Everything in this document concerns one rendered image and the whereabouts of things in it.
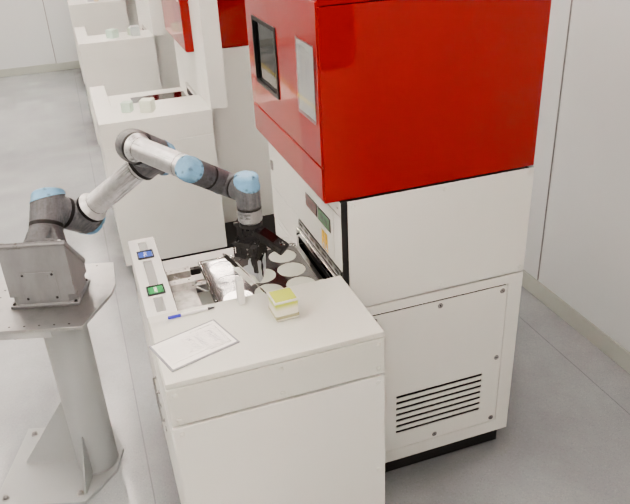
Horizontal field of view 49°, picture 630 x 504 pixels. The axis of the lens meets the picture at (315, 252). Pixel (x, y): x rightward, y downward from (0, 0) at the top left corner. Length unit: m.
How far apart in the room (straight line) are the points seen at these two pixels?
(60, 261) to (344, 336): 1.05
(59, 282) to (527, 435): 1.96
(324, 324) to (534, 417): 1.46
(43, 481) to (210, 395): 1.36
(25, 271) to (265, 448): 1.05
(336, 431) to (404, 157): 0.85
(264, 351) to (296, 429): 0.28
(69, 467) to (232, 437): 1.26
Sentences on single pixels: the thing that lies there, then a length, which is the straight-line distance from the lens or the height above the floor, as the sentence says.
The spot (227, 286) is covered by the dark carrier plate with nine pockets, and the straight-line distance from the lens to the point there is 2.38.
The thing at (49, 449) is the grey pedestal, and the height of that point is 0.08.
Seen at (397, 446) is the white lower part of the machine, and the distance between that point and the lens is 2.82.
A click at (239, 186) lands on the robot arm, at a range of 2.07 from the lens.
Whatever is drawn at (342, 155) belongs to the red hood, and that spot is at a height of 1.37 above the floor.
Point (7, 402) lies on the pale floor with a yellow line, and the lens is 3.65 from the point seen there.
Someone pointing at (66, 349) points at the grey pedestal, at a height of 0.63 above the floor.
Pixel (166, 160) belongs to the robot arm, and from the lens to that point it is 2.15.
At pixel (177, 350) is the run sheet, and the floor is 0.97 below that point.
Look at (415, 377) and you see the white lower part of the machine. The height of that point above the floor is 0.47.
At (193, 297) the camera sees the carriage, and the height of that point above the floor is 0.88.
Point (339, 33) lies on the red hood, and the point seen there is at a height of 1.72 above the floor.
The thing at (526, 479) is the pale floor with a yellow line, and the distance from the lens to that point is 2.98.
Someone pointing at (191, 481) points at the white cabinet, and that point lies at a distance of 2.11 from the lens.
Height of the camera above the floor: 2.10
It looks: 28 degrees down
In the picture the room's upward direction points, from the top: 3 degrees counter-clockwise
